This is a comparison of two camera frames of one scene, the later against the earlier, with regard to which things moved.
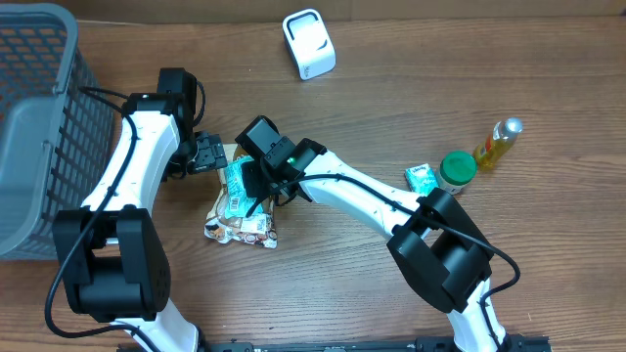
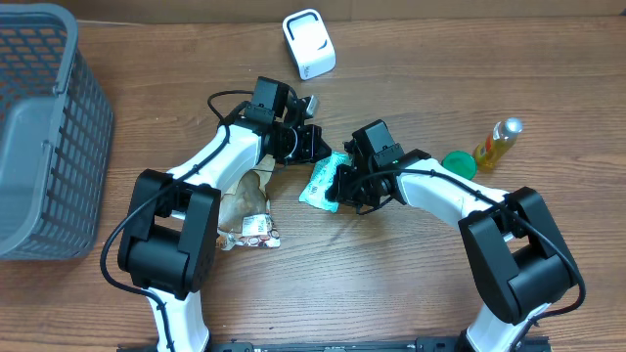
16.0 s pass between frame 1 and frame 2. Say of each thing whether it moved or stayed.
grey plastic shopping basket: stayed
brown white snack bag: stayed
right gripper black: moved
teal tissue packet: moved
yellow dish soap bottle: stayed
